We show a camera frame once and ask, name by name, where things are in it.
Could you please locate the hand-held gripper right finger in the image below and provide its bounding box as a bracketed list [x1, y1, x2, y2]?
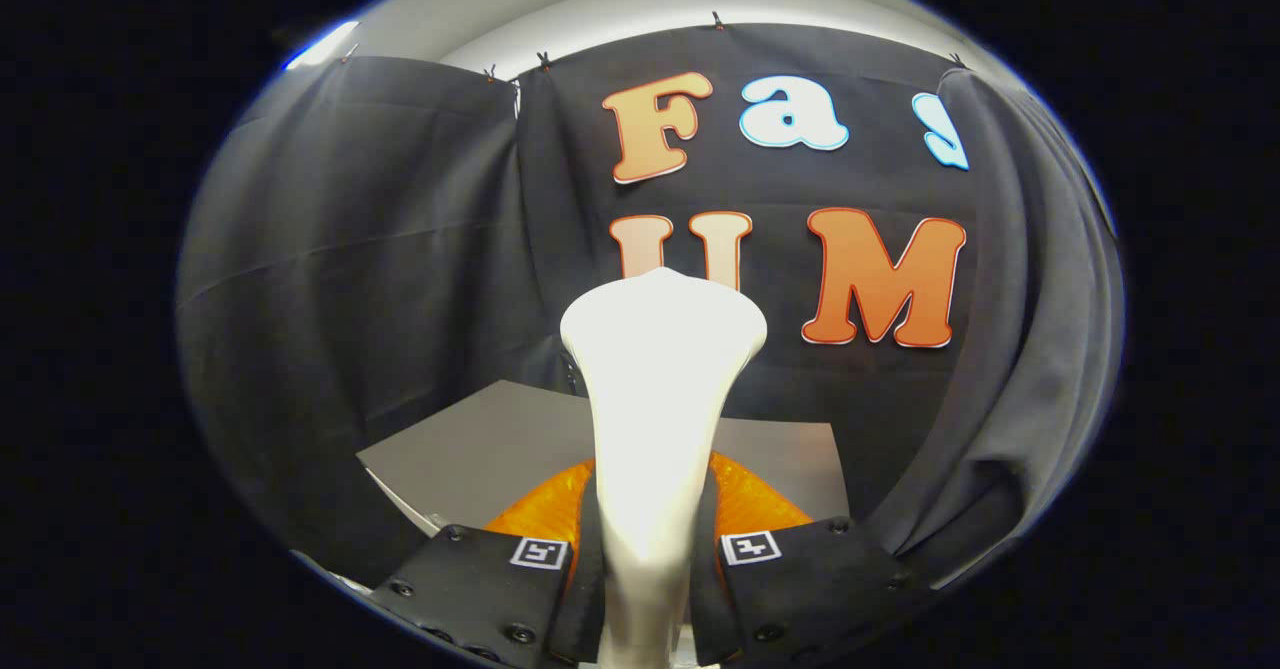
[690, 452, 936, 669]

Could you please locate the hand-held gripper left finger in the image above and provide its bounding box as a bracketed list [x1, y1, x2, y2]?
[365, 459, 609, 669]

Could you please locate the white garment steamer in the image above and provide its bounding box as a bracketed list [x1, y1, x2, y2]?
[560, 267, 769, 669]

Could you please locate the grey button-up shirt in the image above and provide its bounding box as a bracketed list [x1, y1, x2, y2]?
[865, 67, 1126, 590]

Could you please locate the grey top drawer cabinet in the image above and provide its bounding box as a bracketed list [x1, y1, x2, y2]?
[357, 379, 851, 542]

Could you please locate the black backdrop cloth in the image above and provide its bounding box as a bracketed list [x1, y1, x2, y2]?
[178, 24, 976, 590]

